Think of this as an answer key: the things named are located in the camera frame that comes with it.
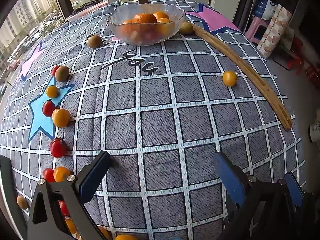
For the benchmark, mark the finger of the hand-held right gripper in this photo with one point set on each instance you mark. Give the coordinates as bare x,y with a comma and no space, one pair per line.
294,188

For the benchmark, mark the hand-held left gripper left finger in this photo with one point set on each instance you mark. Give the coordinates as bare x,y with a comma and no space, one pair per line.
93,180

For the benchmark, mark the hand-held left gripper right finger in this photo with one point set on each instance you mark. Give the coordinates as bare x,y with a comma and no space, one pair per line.
231,180

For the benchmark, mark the white lined cardboard box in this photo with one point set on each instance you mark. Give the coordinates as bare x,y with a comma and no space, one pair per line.
10,192

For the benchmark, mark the long wooden stick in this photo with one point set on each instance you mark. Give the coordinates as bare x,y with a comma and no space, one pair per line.
236,60

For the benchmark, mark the red plastic stool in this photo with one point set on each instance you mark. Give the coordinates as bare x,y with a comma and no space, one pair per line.
295,62

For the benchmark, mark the clear glass bowl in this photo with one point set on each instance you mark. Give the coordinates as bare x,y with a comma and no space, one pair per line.
140,39

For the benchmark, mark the pink plastic stool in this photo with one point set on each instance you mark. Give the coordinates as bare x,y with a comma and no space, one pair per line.
252,30

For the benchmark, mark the floral paper bag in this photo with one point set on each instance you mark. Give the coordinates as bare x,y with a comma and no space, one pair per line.
273,32

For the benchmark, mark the orange mandarin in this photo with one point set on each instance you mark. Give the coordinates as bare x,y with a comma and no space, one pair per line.
144,18
161,14
126,28
164,21

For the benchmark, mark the black bag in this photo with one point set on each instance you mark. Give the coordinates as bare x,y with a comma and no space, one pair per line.
87,7

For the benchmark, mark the blue and white bag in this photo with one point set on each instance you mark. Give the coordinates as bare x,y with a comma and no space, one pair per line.
263,8

